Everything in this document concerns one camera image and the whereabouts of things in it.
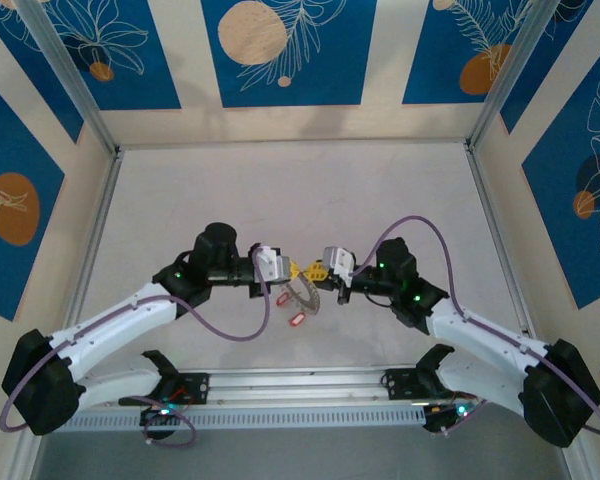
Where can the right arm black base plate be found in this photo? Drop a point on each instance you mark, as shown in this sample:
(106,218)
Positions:
(402,384)

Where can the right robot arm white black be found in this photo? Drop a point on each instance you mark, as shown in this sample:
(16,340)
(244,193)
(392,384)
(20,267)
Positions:
(480,330)

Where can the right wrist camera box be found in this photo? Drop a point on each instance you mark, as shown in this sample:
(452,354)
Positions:
(337,260)

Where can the long aluminium mounting rail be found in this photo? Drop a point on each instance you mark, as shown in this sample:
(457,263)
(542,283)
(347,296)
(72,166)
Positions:
(300,387)

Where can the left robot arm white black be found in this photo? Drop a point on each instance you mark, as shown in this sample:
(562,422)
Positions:
(110,325)

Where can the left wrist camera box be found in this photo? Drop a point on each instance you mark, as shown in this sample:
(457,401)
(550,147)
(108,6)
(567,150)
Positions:
(275,265)

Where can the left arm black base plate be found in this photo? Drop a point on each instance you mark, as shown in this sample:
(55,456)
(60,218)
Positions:
(195,387)

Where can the metal keyring with split rings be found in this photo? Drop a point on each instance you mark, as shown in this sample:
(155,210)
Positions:
(310,300)

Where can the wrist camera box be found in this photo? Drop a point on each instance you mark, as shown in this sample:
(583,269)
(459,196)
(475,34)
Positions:
(275,265)
(337,260)

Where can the aluminium frame post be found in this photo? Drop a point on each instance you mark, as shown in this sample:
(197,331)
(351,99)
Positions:
(70,75)
(512,75)

